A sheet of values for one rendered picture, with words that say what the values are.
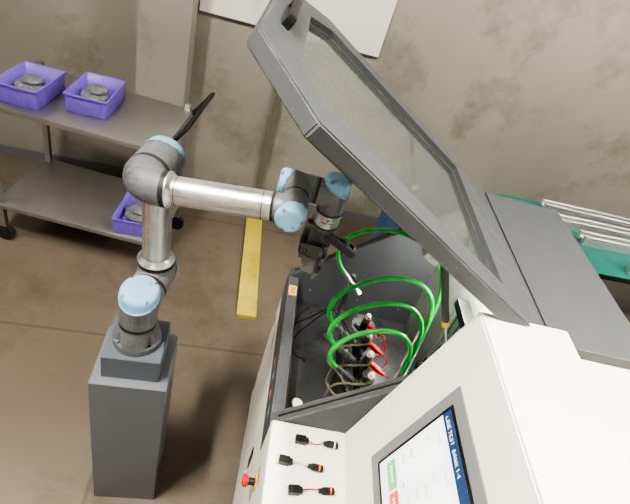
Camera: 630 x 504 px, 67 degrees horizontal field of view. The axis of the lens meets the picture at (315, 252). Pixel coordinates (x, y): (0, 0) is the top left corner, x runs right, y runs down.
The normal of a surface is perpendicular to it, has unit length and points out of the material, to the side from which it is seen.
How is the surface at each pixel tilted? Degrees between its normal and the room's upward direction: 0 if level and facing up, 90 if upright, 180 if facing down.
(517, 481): 76
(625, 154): 90
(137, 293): 7
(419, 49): 90
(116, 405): 90
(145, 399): 90
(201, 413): 0
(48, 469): 0
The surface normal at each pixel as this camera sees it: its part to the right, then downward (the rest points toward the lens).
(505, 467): -0.87, -0.40
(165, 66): 0.05, 0.64
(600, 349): 0.25, -0.75
